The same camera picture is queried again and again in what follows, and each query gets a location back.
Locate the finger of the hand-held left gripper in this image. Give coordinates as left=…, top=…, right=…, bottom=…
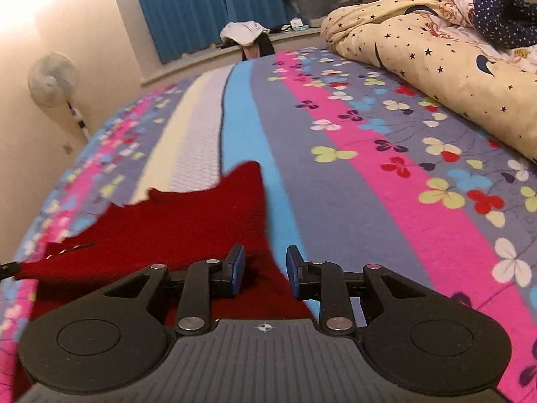
left=0, top=261, right=22, bottom=281

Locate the white clothes pile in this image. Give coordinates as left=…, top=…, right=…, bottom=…
left=220, top=21, right=270, bottom=48

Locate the cream star print quilt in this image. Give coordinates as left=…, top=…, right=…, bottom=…
left=320, top=0, right=537, bottom=169

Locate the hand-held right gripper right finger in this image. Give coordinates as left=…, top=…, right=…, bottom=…
left=286, top=245, right=425, bottom=337

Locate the white standing fan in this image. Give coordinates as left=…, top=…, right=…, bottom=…
left=28, top=51, right=91, bottom=139

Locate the dark hanging garment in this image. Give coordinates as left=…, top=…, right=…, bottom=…
left=241, top=36, right=276, bottom=60

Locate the floral striped blanket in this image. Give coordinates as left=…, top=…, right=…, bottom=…
left=0, top=48, right=537, bottom=403

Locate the red knitted sweater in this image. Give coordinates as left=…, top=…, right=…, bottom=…
left=14, top=160, right=313, bottom=329

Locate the navy dotted cloth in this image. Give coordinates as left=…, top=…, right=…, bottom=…
left=473, top=0, right=537, bottom=49

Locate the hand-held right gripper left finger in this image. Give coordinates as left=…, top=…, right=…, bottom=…
left=104, top=244, right=246, bottom=337

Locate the blue curtain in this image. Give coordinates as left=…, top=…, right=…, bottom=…
left=128, top=0, right=357, bottom=64

